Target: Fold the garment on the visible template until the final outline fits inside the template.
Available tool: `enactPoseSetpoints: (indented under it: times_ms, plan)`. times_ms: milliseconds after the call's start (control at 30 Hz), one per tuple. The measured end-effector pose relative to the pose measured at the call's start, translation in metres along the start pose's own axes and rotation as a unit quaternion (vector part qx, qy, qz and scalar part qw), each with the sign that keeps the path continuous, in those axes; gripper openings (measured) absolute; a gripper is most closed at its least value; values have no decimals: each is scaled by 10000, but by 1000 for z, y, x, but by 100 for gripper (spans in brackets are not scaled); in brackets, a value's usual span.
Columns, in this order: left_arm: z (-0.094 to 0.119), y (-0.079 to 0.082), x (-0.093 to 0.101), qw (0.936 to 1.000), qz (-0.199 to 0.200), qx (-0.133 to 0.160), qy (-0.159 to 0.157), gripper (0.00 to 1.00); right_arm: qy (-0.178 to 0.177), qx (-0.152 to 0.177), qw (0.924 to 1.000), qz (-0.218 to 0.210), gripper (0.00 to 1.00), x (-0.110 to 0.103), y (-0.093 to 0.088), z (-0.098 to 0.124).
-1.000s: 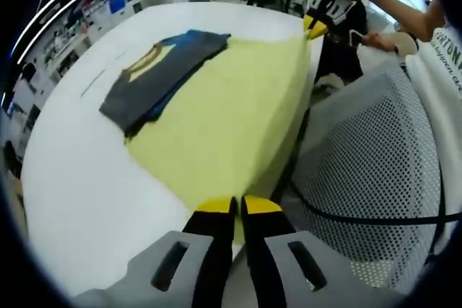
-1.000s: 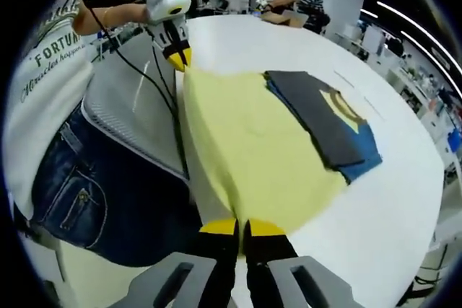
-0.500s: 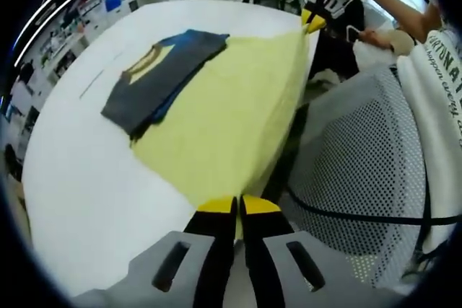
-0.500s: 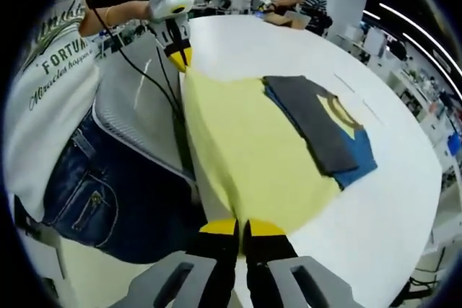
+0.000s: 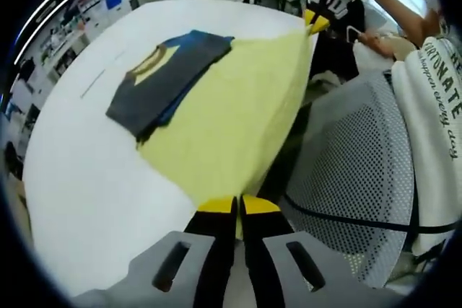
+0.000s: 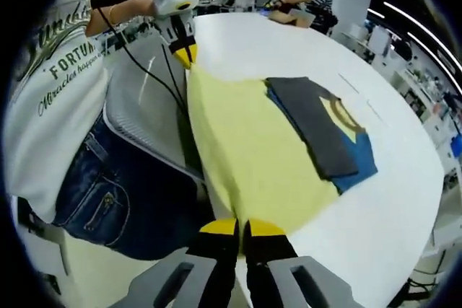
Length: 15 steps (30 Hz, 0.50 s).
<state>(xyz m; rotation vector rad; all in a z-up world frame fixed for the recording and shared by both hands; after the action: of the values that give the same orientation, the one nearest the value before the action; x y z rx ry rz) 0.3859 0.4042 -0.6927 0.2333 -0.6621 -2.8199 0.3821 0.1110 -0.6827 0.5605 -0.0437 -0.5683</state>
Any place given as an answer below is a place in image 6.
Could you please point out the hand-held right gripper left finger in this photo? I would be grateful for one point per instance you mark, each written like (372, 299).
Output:
(213, 268)

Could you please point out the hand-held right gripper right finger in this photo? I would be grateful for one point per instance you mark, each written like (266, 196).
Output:
(267, 268)

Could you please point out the yellow blue grey garment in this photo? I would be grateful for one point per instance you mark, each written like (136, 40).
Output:
(245, 142)

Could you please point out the person's blue jeans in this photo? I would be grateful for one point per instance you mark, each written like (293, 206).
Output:
(144, 207)

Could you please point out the person's white printed shirt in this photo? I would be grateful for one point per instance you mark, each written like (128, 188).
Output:
(54, 88)

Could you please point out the black bag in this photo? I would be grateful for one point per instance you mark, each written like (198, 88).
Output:
(327, 23)

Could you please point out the long ceiling light strip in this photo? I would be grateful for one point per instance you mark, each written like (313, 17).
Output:
(433, 52)
(422, 30)

